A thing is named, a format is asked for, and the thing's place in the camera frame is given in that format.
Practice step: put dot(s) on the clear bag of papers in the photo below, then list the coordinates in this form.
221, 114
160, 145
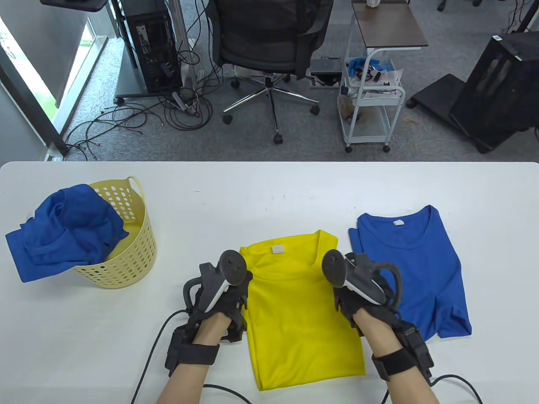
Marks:
389, 78

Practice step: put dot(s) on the black computer case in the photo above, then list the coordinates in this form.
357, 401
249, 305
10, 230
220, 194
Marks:
497, 97

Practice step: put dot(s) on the grey handheld controller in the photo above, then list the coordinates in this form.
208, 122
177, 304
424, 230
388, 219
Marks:
334, 267
233, 265

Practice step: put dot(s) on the yellow perforated laundry basket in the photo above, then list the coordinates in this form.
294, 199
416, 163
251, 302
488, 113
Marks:
134, 261

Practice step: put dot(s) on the black floor box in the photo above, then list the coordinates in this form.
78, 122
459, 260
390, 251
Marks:
326, 67

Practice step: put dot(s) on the person's right hand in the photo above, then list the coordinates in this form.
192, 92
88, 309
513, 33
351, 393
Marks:
349, 307

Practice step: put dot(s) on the person's right forearm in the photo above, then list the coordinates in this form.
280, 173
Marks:
396, 378

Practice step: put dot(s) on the black computer tower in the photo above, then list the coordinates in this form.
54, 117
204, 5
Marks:
153, 50

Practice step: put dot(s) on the white crumpled object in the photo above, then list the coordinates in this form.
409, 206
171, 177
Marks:
372, 3

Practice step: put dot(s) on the black mesh office chair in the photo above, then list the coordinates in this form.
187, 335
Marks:
265, 46

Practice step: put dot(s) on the blue cloth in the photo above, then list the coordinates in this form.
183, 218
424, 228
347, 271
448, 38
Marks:
358, 65

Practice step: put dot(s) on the yellow t-shirt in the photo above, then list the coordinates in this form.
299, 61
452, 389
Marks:
299, 320

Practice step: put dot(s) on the black desk top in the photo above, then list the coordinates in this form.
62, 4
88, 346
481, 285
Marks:
71, 3

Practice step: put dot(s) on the brown top side table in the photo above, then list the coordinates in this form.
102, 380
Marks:
387, 25

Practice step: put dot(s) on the brown bag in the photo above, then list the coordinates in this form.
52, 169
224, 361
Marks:
347, 107

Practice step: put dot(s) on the grey power strip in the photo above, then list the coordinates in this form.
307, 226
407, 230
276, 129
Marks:
179, 101

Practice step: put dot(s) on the white rolling utility cart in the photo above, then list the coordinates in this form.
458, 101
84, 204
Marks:
366, 139

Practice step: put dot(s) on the person's left forearm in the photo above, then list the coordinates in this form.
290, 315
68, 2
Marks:
189, 370

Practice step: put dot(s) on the black wheeled platform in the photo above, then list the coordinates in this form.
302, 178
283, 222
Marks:
438, 92

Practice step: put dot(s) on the person's left hand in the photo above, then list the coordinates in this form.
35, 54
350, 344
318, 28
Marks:
233, 303

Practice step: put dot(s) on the black window frame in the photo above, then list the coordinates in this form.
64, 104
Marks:
29, 107

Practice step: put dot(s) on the black chair base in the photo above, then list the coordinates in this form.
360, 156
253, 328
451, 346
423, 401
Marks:
441, 6

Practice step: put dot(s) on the grey rolling desk base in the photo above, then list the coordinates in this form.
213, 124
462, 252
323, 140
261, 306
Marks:
130, 80

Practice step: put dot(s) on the black stand pole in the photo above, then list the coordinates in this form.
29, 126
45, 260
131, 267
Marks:
528, 17

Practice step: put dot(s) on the blue t-shirt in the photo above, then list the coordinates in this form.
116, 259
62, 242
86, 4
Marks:
429, 261
63, 227

